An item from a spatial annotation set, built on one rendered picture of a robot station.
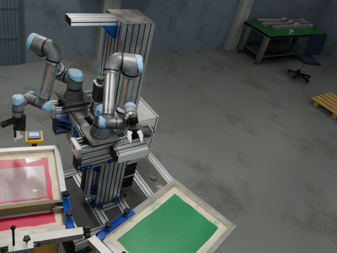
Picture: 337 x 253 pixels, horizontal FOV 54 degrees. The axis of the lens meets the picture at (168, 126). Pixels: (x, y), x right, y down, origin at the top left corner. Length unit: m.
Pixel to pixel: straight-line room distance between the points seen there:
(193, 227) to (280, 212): 2.06
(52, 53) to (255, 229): 2.80
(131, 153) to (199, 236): 0.75
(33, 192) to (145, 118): 1.02
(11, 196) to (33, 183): 0.16
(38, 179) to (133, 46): 1.14
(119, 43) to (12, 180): 1.19
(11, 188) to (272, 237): 2.73
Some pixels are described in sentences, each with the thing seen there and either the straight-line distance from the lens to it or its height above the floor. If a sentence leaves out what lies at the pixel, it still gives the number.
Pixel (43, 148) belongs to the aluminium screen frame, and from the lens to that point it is 2.73.
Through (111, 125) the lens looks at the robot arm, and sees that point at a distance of 2.06.
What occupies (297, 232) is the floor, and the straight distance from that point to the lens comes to 4.25.
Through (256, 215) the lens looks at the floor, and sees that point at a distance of 4.12.
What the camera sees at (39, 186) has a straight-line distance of 2.50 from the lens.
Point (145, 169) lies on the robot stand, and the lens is 3.79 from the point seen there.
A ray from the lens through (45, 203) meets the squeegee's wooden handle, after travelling 2.27.
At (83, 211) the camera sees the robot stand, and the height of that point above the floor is 0.21.
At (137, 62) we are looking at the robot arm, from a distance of 2.12.
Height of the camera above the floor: 2.80
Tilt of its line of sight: 35 degrees down
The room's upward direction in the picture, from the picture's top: 16 degrees clockwise
